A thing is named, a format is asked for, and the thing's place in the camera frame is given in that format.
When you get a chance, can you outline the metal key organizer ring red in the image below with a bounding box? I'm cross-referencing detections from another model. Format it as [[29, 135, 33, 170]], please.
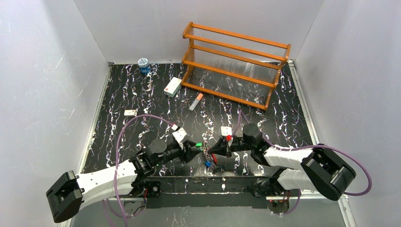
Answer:
[[202, 142, 217, 174]]

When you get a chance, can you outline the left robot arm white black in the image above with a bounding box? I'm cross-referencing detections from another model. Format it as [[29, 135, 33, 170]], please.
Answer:
[[46, 138, 201, 223]]

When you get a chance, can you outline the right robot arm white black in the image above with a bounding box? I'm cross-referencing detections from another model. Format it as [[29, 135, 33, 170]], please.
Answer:
[[208, 123, 356, 201]]

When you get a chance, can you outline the orange capped tube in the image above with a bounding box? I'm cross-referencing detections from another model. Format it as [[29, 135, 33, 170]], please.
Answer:
[[189, 93, 203, 111]]

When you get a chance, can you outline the small white card box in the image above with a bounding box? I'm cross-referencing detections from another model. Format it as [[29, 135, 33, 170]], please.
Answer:
[[124, 110, 137, 117]]

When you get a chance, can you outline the white red box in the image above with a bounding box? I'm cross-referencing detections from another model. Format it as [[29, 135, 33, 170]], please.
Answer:
[[163, 77, 182, 97]]

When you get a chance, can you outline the orange wooden shelf rack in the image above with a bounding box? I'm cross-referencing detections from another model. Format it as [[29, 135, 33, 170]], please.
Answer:
[[181, 22, 291, 110]]

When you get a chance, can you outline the blue jar with lid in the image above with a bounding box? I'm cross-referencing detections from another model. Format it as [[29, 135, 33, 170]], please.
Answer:
[[138, 58, 150, 74]]

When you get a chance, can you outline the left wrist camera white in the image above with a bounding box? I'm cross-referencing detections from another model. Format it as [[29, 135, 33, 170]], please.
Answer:
[[172, 124, 187, 150]]

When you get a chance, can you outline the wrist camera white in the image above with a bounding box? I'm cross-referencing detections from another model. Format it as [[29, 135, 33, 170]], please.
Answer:
[[172, 124, 187, 150], [220, 126, 233, 142]]

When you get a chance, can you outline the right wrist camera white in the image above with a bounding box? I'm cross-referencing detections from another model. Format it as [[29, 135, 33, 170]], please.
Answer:
[[220, 126, 233, 142]]

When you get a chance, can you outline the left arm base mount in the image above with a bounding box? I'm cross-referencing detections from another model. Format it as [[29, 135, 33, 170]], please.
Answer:
[[128, 181, 161, 198]]

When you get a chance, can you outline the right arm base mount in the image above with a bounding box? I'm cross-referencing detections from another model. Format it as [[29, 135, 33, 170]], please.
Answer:
[[247, 180, 292, 214]]

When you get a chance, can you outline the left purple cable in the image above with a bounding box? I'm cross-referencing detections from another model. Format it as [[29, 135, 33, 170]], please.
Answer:
[[102, 114, 179, 227]]

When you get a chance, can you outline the aluminium rail frame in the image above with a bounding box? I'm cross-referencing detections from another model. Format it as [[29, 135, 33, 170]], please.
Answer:
[[58, 61, 356, 227]]

